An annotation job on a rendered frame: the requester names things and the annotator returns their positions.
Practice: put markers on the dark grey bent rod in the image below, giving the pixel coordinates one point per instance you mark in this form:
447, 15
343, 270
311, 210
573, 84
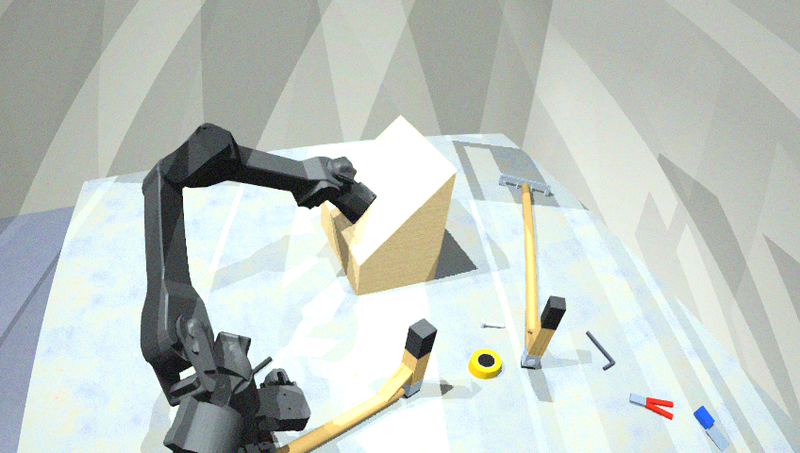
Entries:
262, 364

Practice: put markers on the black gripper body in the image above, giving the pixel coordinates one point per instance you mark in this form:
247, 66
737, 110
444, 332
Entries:
251, 442

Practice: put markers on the grey l-shaped metal rod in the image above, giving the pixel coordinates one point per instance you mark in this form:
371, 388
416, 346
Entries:
602, 350

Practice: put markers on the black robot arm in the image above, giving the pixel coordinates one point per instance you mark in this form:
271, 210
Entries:
176, 333

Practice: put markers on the yellow ring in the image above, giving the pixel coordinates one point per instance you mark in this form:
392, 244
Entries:
484, 364

